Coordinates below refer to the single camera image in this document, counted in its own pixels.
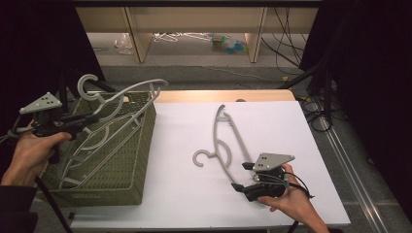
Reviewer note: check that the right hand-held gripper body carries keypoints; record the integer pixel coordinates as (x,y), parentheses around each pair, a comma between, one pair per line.
(270,161)

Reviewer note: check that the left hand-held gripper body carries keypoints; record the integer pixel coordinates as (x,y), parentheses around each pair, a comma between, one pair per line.
(40,103)

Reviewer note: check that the grey plastic clothes hanger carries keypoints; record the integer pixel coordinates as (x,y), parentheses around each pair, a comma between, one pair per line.
(215,136)
(97,139)
(80,87)

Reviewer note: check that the green woven basket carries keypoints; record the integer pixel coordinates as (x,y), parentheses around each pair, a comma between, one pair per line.
(120,168)

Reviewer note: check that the person's right hand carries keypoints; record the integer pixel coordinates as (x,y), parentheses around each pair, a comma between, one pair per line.
(296,202)

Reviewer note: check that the person's left hand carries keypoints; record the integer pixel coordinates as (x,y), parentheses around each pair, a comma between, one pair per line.
(27,158)

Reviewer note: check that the black curtain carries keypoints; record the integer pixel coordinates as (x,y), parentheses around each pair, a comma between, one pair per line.
(39,42)
(372,64)

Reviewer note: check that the clear plastic bag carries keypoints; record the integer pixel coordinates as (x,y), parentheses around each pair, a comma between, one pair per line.
(124,43)

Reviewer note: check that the black metal stand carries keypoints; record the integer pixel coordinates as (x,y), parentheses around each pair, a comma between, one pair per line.
(327,87)

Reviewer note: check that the colourful toy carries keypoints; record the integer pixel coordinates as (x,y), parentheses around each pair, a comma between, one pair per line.
(228,44)

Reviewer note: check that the beige desk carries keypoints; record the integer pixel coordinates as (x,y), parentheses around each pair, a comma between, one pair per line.
(194,19)

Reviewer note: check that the aluminium floor rail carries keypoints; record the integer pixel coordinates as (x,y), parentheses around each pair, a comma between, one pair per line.
(353,174)

